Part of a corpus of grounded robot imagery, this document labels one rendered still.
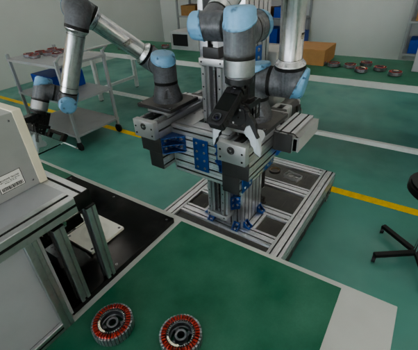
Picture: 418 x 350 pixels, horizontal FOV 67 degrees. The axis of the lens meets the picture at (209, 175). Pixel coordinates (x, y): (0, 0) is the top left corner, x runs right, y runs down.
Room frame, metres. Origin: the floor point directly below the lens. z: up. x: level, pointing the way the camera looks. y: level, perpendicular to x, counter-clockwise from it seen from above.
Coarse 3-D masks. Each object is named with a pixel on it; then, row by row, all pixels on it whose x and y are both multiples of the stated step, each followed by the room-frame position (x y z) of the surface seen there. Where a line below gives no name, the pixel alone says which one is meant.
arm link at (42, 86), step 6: (36, 78) 1.45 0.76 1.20; (42, 78) 1.45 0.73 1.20; (48, 78) 1.47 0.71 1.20; (36, 84) 1.44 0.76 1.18; (42, 84) 1.44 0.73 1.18; (48, 84) 1.46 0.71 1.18; (36, 90) 1.43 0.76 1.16; (42, 90) 1.43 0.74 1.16; (48, 90) 1.44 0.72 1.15; (36, 96) 1.42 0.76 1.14; (42, 96) 1.42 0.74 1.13; (48, 96) 1.44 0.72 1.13; (48, 102) 1.44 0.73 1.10
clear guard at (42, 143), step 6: (30, 132) 1.18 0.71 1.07; (36, 132) 1.17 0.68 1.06; (36, 138) 1.11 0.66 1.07; (42, 138) 1.11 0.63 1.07; (48, 138) 1.11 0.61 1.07; (54, 138) 1.10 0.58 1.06; (36, 144) 1.06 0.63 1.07; (42, 144) 1.05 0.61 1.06; (48, 144) 1.05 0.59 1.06; (54, 144) 1.05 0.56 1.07; (60, 144) 1.05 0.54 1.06; (66, 144) 1.13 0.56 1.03; (42, 150) 1.01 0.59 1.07; (48, 150) 1.01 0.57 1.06
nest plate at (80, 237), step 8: (104, 224) 0.92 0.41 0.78; (112, 224) 0.91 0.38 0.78; (72, 232) 0.88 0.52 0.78; (80, 232) 0.88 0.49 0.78; (104, 232) 0.87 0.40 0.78; (112, 232) 0.87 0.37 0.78; (72, 240) 0.84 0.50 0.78; (80, 240) 0.84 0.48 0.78; (88, 240) 0.83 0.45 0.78; (88, 248) 0.79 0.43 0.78
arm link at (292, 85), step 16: (288, 0) 1.15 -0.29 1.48; (304, 0) 1.15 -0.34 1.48; (288, 16) 1.15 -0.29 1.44; (304, 16) 1.16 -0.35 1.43; (288, 32) 1.15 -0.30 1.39; (304, 32) 1.17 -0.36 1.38; (288, 48) 1.16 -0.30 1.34; (288, 64) 1.16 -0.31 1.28; (304, 64) 1.17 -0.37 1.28; (272, 80) 1.19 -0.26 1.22; (288, 80) 1.15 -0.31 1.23; (304, 80) 1.14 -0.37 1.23; (272, 96) 1.21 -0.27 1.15; (288, 96) 1.17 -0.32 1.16
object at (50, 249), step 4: (48, 248) 0.76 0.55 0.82; (52, 248) 0.76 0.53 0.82; (48, 252) 0.74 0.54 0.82; (52, 252) 0.74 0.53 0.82; (56, 252) 0.74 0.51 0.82; (48, 256) 0.75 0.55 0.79; (52, 256) 0.73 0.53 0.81; (56, 256) 0.72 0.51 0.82; (52, 260) 0.74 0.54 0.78; (56, 260) 0.72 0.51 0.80; (56, 264) 0.73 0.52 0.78; (60, 264) 0.72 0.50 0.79
